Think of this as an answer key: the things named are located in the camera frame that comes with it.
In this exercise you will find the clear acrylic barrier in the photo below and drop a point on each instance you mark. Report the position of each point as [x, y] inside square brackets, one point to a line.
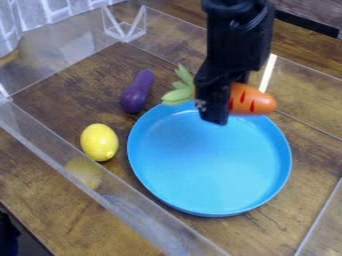
[174, 237]
[306, 82]

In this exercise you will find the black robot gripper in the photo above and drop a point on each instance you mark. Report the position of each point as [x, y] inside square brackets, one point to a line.
[240, 33]

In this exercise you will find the orange toy carrot green leaves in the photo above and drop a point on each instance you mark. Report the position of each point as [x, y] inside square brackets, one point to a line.
[248, 101]

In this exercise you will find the blue round plate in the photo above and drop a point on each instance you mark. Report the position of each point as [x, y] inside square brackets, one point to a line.
[209, 170]

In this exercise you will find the yellow toy lemon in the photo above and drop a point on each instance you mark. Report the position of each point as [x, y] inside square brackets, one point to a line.
[99, 142]

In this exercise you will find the purple toy eggplant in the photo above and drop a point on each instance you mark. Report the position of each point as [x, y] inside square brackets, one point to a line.
[134, 96]

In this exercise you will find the clear acrylic front barrier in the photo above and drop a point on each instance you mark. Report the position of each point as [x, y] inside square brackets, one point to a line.
[174, 237]

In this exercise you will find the clear acrylic back barrier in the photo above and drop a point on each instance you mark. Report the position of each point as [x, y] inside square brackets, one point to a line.
[306, 82]

